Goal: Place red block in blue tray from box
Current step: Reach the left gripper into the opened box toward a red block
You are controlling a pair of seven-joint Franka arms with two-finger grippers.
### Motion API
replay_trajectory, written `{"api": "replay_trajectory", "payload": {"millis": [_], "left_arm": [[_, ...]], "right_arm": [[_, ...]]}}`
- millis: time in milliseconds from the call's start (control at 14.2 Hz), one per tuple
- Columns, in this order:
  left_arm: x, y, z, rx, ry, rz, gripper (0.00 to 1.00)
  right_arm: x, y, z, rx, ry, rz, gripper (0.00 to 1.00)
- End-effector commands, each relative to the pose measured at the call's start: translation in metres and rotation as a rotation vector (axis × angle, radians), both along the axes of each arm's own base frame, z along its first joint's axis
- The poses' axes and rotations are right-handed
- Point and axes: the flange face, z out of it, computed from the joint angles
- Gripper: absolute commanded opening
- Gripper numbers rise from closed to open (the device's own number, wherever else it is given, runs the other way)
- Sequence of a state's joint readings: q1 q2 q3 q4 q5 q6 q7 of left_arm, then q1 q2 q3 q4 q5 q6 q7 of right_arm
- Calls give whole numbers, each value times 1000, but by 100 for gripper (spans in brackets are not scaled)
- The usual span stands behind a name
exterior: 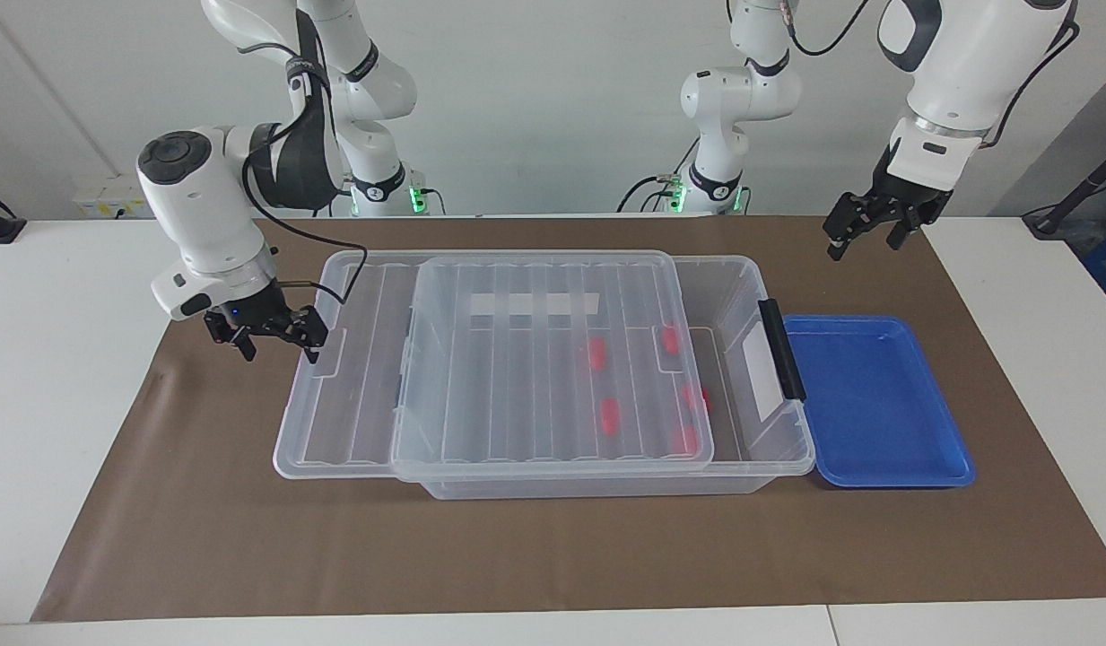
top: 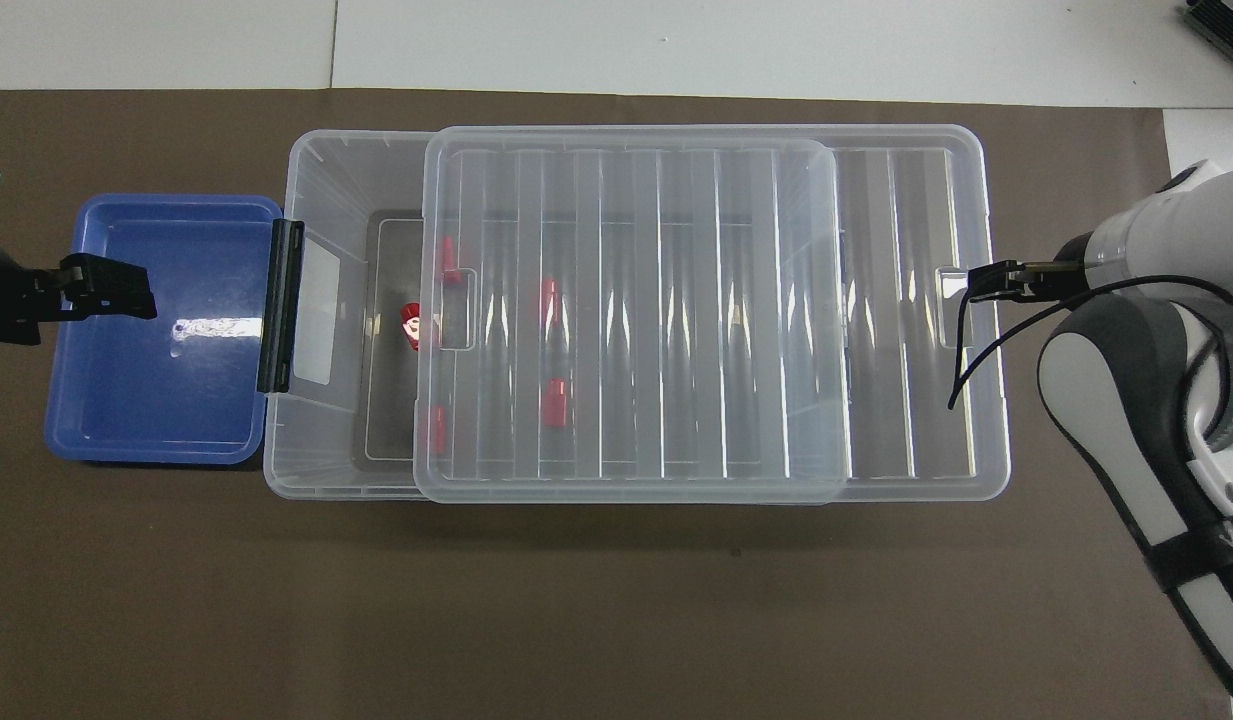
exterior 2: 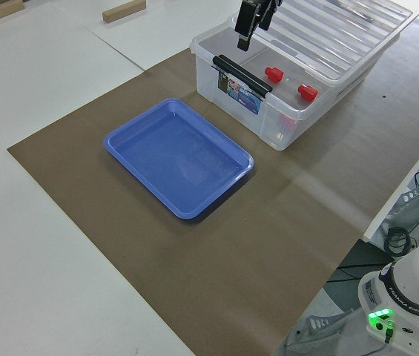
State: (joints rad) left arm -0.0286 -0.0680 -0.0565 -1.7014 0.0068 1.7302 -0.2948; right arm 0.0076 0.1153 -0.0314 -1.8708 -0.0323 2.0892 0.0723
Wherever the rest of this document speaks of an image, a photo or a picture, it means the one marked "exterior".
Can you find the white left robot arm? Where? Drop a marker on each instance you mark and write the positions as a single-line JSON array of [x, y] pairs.
[[965, 54]]

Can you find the white wall socket box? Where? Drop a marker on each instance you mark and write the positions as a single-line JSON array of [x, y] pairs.
[[113, 197]]

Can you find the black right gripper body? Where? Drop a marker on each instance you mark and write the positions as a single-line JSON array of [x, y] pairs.
[[265, 318]]

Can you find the red block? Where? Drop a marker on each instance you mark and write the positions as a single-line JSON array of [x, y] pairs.
[[596, 353], [697, 397], [687, 439], [610, 416], [670, 338]]

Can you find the clear plastic storage box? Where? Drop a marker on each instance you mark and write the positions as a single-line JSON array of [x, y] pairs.
[[588, 489]]

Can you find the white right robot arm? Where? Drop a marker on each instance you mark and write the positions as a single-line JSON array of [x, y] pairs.
[[203, 215]]

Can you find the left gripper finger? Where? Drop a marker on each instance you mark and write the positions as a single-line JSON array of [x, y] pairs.
[[900, 235], [840, 242]]

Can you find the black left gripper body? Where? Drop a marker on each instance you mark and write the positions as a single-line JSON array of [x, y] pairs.
[[902, 202]]

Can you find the brown table mat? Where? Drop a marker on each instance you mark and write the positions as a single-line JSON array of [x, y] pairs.
[[203, 502]]

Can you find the clear ribbed plastic lid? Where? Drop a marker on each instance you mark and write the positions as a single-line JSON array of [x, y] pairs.
[[517, 377]]

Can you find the blue plastic tray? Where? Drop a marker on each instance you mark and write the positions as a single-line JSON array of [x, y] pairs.
[[875, 404]]

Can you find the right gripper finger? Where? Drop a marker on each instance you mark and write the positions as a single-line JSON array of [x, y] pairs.
[[313, 350], [245, 344]]

